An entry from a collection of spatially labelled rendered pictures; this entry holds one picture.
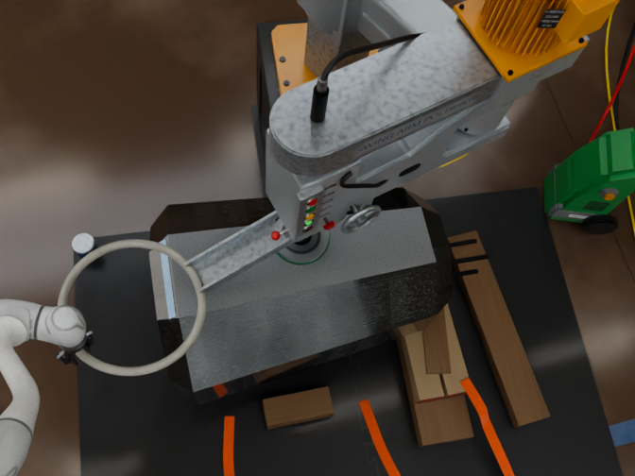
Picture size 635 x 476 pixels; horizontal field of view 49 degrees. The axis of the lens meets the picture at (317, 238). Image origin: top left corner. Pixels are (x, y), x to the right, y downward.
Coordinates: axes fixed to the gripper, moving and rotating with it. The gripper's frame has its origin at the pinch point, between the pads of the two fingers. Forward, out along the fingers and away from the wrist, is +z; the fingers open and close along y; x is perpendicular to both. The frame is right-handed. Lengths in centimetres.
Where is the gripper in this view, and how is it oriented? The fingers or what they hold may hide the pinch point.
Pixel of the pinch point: (79, 355)
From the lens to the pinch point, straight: 252.8
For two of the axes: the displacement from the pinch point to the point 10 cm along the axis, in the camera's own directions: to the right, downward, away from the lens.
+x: -6.8, -7.1, 1.8
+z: -1.9, 4.2, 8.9
